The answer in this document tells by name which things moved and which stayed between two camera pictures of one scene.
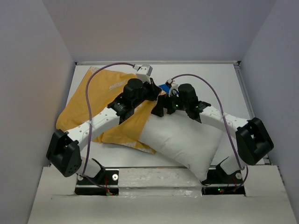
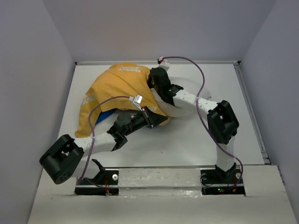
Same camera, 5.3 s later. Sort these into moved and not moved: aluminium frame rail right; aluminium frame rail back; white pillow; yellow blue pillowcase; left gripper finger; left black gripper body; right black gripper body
Moved: left gripper finger; yellow blue pillowcase; white pillow; left black gripper body; right black gripper body
Not moved: aluminium frame rail back; aluminium frame rail right
